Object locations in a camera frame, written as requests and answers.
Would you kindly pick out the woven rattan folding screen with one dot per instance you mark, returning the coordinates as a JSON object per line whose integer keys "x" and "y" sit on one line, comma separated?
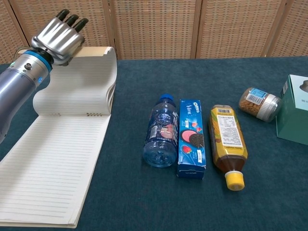
{"x": 168, "y": 29}

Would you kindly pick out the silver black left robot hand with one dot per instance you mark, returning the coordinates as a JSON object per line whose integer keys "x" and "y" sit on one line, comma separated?
{"x": 59, "y": 39}

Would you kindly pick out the clear jar of nuts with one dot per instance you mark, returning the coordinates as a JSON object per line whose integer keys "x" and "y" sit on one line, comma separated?
{"x": 257, "y": 103}

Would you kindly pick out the blue plastic water bottle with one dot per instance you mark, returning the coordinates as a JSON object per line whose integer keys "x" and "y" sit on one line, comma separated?
{"x": 160, "y": 134}

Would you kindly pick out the blue Oreo cookie box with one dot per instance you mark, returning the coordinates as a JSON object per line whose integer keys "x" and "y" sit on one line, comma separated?
{"x": 191, "y": 144}

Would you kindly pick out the yellow-capped tea bottle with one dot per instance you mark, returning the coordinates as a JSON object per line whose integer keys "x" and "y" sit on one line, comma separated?
{"x": 227, "y": 137}

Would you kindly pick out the teal speaker box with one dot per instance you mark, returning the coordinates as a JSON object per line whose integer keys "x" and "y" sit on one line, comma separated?
{"x": 292, "y": 120}

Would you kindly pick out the tan spiral lined notebook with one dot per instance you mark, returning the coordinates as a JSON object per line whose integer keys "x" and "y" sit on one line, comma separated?
{"x": 55, "y": 156}

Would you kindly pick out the dark blue tablecloth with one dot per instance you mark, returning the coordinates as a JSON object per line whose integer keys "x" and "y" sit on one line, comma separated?
{"x": 144, "y": 204}

